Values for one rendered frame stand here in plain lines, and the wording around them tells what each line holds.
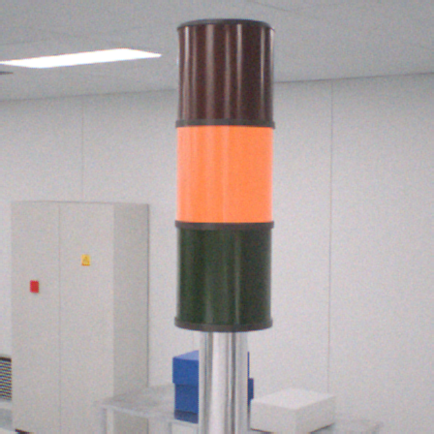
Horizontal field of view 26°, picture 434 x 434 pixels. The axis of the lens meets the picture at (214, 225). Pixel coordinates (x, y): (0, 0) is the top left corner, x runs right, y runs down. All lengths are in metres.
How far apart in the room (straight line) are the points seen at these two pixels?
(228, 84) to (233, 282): 0.10
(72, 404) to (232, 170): 7.38
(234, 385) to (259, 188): 0.10
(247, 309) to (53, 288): 7.35
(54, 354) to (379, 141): 3.22
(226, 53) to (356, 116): 6.06
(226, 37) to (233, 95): 0.03
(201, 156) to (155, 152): 7.09
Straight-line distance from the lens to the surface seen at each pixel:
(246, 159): 0.46
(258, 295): 0.47
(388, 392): 6.53
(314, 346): 6.76
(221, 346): 0.48
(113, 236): 7.29
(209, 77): 0.46
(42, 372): 8.03
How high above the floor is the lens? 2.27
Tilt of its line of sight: 3 degrees down
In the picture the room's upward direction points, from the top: straight up
